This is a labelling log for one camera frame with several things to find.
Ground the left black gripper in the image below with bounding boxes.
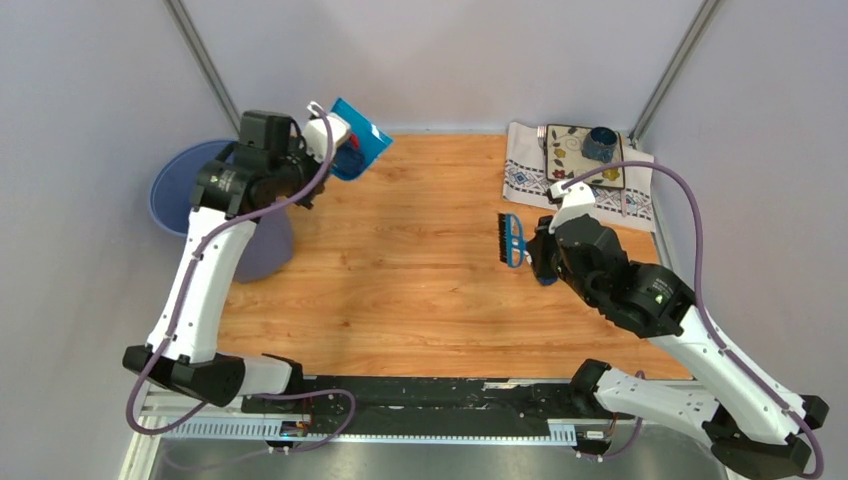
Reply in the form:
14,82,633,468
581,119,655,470
269,137,334,211

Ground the blue hand brush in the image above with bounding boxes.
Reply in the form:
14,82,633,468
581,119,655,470
498,213,532,268

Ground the blue plastic dustpan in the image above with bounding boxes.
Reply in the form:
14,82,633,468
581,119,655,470
331,97,393,181

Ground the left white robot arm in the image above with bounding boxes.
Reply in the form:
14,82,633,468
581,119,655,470
122,103,351,415

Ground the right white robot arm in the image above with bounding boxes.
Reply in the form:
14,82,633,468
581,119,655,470
527,215,829,479

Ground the white patterned cloth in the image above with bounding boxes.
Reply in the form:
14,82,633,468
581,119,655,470
502,122,655,232

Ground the square floral plate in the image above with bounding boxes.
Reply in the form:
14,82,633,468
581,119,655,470
543,124,625,190

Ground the dark blue mug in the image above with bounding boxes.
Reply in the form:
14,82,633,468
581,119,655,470
581,126,619,164

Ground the lavender plastic waste bin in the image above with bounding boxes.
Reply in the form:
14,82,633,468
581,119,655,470
148,139,294,284

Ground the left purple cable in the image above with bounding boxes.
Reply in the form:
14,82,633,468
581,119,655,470
125,105,359,465

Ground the purple cable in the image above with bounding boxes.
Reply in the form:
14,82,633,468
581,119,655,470
563,160,826,480
125,105,359,465

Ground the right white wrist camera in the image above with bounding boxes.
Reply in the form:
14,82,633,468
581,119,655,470
547,181,596,234

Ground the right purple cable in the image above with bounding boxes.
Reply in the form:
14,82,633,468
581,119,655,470
563,160,826,480

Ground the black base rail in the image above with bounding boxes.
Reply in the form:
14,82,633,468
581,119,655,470
241,375,612,437

